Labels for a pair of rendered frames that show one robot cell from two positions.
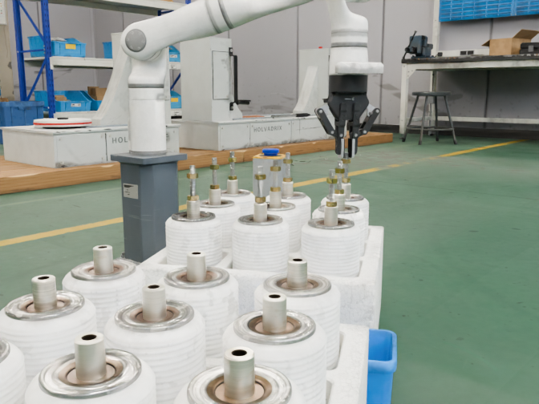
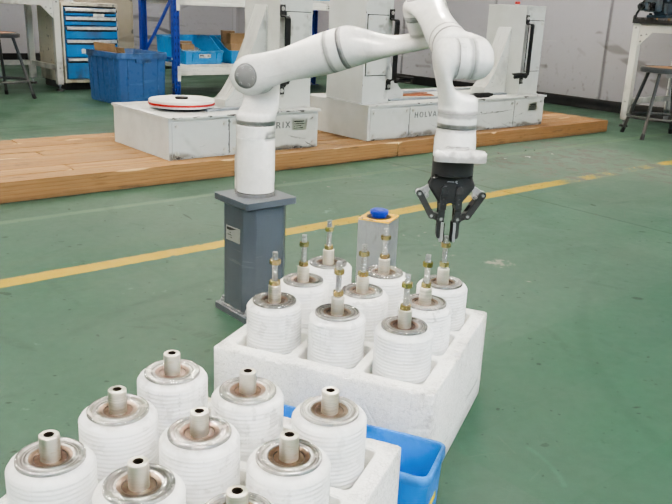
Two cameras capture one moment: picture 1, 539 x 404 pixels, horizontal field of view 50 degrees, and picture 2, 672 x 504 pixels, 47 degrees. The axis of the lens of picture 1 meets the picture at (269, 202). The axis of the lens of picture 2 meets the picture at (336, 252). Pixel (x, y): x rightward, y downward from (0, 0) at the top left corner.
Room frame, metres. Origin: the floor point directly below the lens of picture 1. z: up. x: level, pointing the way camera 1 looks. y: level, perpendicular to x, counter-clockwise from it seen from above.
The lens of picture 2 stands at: (-0.25, -0.17, 0.74)
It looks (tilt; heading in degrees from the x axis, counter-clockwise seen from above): 18 degrees down; 9
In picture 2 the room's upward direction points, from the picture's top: 2 degrees clockwise
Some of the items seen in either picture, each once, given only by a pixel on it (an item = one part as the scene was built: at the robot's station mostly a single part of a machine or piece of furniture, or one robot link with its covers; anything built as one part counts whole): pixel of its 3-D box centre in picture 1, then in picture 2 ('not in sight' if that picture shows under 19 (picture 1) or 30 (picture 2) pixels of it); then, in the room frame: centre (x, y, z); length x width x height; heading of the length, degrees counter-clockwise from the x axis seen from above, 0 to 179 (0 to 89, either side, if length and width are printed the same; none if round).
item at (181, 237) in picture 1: (194, 268); (273, 348); (0.97, 0.13, 0.16); 0.10 x 0.10 x 0.18
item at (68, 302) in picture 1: (45, 305); (118, 410); (0.55, 0.23, 0.25); 0.08 x 0.08 x 0.01
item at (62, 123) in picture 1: (62, 122); (181, 102); (3.19, 1.13, 0.29); 0.30 x 0.30 x 0.06
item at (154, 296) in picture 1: (154, 303); (199, 423); (0.53, 0.11, 0.26); 0.02 x 0.02 x 0.03
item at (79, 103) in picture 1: (62, 100); (189, 49); (6.04, 2.13, 0.36); 0.50 x 0.38 x 0.21; 50
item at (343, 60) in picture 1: (351, 58); (457, 140); (1.13, -0.16, 0.52); 0.11 x 0.09 x 0.06; 11
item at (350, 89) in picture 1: (347, 96); (451, 177); (1.15, -0.15, 0.45); 0.08 x 0.08 x 0.09
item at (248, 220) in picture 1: (260, 220); (337, 312); (0.94, 0.02, 0.25); 0.08 x 0.08 x 0.01
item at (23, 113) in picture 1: (10, 122); (127, 76); (5.30, 2.35, 0.19); 0.50 x 0.41 x 0.37; 54
